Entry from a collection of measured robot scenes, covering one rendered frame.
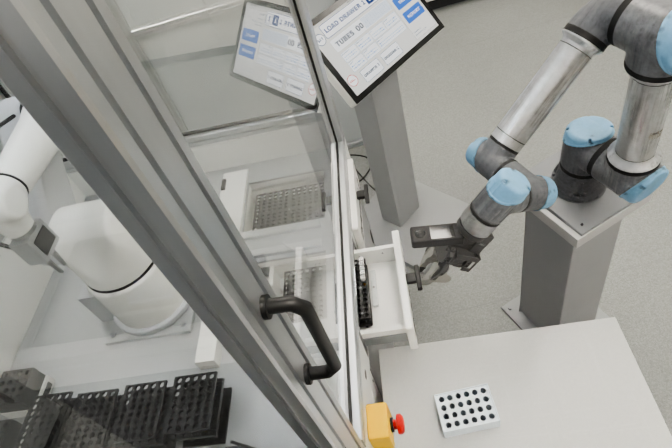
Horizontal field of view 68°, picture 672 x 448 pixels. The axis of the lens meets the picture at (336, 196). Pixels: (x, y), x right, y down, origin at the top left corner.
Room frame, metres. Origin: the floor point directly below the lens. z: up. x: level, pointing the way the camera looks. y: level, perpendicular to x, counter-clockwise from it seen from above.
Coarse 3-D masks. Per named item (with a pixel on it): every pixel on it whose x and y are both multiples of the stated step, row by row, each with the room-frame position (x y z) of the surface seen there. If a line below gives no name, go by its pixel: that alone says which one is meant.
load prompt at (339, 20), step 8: (360, 0) 1.68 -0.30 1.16; (368, 0) 1.69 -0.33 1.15; (376, 0) 1.70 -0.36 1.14; (344, 8) 1.65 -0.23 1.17; (352, 8) 1.65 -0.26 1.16; (360, 8) 1.66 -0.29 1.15; (336, 16) 1.62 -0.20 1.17; (344, 16) 1.62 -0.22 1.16; (352, 16) 1.63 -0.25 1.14; (328, 24) 1.59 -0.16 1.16; (336, 24) 1.59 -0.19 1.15; (344, 24) 1.60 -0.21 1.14; (328, 32) 1.57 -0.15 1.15; (336, 32) 1.57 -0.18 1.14
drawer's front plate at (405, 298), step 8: (392, 232) 0.84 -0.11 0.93; (400, 240) 0.85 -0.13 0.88; (400, 248) 0.78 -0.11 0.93; (400, 256) 0.76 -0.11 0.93; (400, 264) 0.74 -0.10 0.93; (400, 272) 0.71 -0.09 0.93; (400, 280) 0.69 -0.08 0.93; (400, 288) 0.67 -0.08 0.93; (408, 296) 0.65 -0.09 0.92; (408, 304) 0.62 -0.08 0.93; (408, 312) 0.60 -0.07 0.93; (408, 320) 0.58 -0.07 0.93; (408, 328) 0.57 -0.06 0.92; (408, 336) 0.57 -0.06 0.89; (416, 344) 0.56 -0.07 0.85
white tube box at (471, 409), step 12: (444, 396) 0.45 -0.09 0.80; (456, 396) 0.45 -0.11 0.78; (468, 396) 0.43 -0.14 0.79; (480, 396) 0.42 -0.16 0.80; (444, 408) 0.43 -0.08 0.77; (456, 408) 0.42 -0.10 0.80; (468, 408) 0.41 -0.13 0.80; (480, 408) 0.40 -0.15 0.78; (492, 408) 0.39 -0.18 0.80; (444, 420) 0.40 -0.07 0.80; (456, 420) 0.39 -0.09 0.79; (468, 420) 0.38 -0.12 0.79; (480, 420) 0.38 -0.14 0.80; (492, 420) 0.37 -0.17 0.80; (444, 432) 0.38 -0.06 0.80; (456, 432) 0.37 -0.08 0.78; (468, 432) 0.37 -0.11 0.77
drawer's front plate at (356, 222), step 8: (352, 160) 1.16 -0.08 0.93; (352, 168) 1.13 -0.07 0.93; (352, 176) 1.09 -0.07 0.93; (352, 184) 1.06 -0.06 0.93; (352, 192) 1.03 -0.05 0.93; (352, 200) 1.00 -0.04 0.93; (360, 200) 1.08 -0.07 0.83; (352, 208) 0.97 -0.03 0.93; (352, 216) 0.94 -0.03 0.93; (352, 224) 0.91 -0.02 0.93; (360, 224) 0.95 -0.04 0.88; (360, 232) 0.91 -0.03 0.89; (360, 240) 0.89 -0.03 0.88; (360, 248) 0.90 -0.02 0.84
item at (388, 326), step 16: (368, 256) 0.84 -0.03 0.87; (384, 256) 0.83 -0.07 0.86; (368, 272) 0.81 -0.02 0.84; (384, 272) 0.79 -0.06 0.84; (384, 288) 0.75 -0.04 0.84; (384, 304) 0.70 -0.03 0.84; (400, 304) 0.68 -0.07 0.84; (384, 320) 0.66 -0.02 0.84; (400, 320) 0.64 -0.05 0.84; (368, 336) 0.60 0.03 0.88; (384, 336) 0.59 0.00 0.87; (400, 336) 0.59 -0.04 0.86
